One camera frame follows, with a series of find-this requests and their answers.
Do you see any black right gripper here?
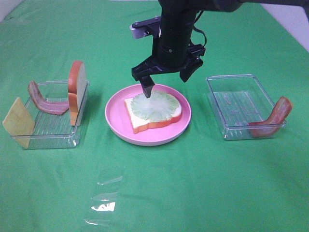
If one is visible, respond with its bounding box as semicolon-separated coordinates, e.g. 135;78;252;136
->
132;14;206;98

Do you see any green tablecloth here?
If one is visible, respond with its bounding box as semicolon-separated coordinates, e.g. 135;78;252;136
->
0;0;309;232

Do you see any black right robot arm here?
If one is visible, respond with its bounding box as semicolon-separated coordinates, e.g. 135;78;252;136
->
130;0;245;98

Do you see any pink round plate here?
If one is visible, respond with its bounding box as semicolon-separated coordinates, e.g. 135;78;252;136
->
105;84;191;146

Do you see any yellow cheese slice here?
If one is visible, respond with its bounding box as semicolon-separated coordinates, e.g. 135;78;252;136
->
2;97;35;136

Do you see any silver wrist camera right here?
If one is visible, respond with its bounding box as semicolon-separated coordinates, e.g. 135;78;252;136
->
129;16;161;39

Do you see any clear plastic tray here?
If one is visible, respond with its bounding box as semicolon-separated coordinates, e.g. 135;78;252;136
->
11;81;89;149
206;74;286;141

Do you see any clear plastic film sheet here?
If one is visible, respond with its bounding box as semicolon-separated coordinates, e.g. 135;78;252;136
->
82;167;123;232

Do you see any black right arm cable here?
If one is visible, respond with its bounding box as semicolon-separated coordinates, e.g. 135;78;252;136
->
192;9;208;48

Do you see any left clear plastic tray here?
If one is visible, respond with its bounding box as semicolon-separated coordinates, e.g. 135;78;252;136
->
11;81;89;149

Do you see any toast bread slice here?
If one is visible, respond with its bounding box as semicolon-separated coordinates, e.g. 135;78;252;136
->
124;98;182;134
68;60;86;126

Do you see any right clear plastic tray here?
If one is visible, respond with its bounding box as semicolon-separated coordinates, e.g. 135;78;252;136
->
206;74;286;141

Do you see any bacon strip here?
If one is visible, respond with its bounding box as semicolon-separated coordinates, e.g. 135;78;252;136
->
28;80;69;115
249;96;294;138

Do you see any green lettuce leaf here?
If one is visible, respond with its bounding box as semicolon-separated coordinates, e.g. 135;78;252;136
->
128;90;182;122

